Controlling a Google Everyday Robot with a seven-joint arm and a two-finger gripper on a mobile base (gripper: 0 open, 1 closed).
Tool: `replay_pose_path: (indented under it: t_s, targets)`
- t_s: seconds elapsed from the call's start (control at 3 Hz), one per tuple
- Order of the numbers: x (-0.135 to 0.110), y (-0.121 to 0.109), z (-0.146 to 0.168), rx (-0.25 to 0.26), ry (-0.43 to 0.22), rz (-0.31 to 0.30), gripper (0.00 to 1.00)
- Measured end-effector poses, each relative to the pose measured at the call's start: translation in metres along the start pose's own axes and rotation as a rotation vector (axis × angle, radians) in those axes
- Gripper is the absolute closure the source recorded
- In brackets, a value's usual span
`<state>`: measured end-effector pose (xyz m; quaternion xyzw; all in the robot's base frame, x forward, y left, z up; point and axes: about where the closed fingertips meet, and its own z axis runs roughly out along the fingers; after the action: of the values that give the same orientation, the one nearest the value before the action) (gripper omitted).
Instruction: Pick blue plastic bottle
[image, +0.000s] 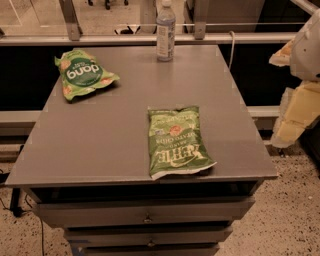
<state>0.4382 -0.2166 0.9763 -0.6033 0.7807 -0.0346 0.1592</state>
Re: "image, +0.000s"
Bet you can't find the green Dang chips bag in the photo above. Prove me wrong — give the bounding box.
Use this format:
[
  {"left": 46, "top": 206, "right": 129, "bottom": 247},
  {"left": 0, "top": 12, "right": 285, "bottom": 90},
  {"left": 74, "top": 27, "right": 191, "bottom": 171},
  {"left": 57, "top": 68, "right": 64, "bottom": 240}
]
[{"left": 55, "top": 49, "right": 120, "bottom": 101}]

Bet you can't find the black floor cable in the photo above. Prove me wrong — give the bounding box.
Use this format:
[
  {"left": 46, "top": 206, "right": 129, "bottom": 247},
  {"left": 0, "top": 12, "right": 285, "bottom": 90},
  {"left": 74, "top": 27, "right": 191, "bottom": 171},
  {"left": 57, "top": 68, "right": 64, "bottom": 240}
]
[{"left": 0, "top": 193, "right": 46, "bottom": 256}]

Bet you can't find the grey drawer cabinet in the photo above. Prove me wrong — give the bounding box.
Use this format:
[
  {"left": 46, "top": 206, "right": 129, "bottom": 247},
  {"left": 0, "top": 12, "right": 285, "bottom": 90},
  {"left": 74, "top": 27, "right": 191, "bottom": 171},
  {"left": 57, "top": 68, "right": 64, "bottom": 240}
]
[{"left": 20, "top": 179, "right": 266, "bottom": 256}]

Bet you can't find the blue plastic water bottle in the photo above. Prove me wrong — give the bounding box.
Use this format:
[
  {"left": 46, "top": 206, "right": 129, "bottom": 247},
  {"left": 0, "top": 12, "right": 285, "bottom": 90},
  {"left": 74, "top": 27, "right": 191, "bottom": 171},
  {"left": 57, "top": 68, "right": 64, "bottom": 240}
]
[{"left": 156, "top": 0, "right": 176, "bottom": 61}]

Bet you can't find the green Kettle chips bag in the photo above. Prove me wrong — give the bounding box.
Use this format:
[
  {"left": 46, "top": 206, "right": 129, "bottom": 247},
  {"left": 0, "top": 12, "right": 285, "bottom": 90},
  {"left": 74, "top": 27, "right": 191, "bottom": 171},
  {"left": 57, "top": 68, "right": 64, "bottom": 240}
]
[{"left": 148, "top": 106, "right": 216, "bottom": 180}]

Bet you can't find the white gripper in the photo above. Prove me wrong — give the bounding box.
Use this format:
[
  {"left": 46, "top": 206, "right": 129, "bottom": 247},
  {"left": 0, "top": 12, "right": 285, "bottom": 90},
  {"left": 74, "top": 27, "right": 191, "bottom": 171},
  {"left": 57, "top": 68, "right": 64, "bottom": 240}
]
[{"left": 269, "top": 9, "right": 320, "bottom": 148}]

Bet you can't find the grey metal rail frame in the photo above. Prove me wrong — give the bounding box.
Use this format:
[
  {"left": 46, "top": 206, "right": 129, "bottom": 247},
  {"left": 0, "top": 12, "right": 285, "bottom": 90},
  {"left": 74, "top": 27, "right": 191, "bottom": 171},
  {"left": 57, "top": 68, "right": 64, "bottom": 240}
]
[{"left": 0, "top": 0, "right": 320, "bottom": 47}]

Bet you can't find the white cable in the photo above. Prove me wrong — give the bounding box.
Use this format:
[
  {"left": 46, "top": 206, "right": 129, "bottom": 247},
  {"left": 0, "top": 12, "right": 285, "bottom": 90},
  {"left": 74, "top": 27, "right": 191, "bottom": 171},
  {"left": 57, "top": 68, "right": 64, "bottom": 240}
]
[{"left": 227, "top": 30, "right": 236, "bottom": 72}]

